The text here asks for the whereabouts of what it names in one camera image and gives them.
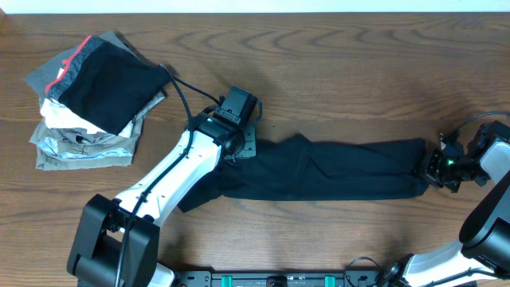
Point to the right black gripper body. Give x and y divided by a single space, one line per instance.
445 171

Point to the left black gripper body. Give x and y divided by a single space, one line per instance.
247 144

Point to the black shorts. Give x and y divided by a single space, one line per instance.
298 169

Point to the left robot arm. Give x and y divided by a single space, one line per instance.
117 240

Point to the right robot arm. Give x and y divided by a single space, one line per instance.
481 251

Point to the folded black garment red trim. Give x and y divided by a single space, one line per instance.
106 85

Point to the folded khaki patterned garment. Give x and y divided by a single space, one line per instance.
73 149

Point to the folded white garment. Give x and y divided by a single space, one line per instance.
57 115

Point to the folded grey garment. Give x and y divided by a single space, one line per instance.
44 74

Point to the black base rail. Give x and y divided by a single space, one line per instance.
279 279

